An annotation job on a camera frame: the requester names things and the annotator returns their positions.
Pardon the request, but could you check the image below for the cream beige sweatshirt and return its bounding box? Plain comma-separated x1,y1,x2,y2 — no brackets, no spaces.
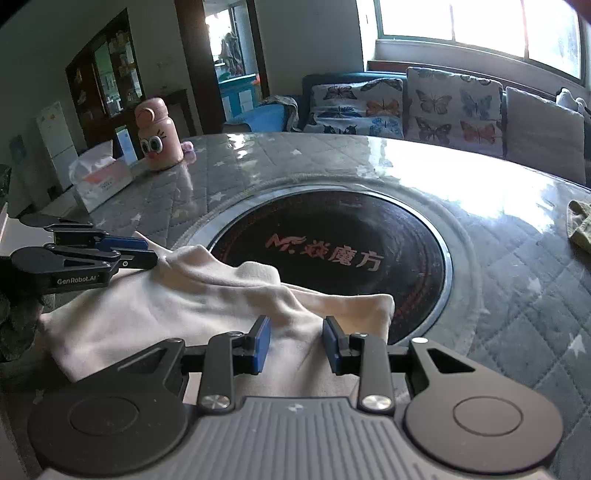
40,245,394,397

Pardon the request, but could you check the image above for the white pink tissue pack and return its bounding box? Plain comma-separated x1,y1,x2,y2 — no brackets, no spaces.
69,140,133,212

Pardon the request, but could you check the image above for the white refrigerator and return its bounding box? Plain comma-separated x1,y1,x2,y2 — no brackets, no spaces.
36,101,78,190

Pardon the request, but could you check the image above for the pink cartoon face bottle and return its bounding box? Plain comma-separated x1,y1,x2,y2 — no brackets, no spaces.
134,97,183,172

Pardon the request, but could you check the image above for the small pink plush item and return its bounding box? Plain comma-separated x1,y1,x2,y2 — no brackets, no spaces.
180,141,195,157

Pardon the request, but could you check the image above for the dark wooden display cabinet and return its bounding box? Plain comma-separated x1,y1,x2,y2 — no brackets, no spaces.
65,10,146,153

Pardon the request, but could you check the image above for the grey quilted star tablecloth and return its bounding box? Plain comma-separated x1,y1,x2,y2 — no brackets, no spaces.
1,133,590,479

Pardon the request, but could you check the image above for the round black induction cooktop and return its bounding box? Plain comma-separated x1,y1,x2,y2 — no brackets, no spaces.
208,187,453,344

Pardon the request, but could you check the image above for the blue chair with cloth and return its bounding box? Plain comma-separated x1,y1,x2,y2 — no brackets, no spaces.
222,95,300,134

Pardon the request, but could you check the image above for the green floral crumpled garment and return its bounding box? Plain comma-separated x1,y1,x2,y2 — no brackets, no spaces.
566,200,591,253

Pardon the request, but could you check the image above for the plain grey cushion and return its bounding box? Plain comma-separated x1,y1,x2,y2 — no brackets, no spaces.
506,87,586,184

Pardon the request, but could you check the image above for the butterfly pillow right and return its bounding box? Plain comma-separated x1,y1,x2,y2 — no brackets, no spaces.
406,67,504,158

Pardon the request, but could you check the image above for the butterfly pillow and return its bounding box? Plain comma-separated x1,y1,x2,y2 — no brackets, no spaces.
406,67,504,158
304,77,404,139

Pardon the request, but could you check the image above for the butterfly pillow left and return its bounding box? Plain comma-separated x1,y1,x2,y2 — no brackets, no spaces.
304,77,404,139

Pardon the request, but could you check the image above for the white plush toy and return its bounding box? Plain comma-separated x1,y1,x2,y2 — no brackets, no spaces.
556,88,590,117

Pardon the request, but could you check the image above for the window with green frame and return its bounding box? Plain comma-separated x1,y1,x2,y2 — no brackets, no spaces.
375,1,587,84

